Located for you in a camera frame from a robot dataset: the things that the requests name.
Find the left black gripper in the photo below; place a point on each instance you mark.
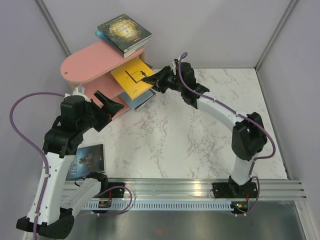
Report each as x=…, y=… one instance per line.
x=106, y=112

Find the white slotted cable duct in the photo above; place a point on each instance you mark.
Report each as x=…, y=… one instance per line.
x=153, y=205

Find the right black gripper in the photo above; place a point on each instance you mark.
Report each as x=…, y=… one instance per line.
x=159, y=78

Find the purple Robinson Crusoe book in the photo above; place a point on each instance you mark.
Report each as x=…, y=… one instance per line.
x=145, y=102

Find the green forest cover book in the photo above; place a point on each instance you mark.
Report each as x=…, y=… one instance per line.
x=124, y=31

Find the teal ocean cover book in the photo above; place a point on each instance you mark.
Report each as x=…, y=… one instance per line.
x=125, y=54

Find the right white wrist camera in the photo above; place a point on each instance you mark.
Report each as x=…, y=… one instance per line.
x=174, y=66

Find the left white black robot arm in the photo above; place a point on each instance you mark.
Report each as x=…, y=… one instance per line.
x=49, y=216

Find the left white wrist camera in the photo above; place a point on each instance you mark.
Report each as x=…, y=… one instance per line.
x=78, y=91

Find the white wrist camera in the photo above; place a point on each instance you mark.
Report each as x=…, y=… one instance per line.
x=174, y=66
x=78, y=91

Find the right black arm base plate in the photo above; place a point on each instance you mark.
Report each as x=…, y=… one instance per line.
x=225, y=190

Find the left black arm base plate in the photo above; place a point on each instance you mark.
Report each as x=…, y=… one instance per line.
x=113, y=190

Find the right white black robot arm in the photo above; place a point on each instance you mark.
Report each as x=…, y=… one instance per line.
x=247, y=136

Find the light blue book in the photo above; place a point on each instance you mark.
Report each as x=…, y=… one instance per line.
x=139, y=101

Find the black moon sixpence book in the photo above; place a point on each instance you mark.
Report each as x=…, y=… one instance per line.
x=150, y=66

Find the dark blue Wuthering Heights book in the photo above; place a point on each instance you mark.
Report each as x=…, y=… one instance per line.
x=87, y=159

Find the pink three-tier wooden shelf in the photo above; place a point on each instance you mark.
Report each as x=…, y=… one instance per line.
x=90, y=68

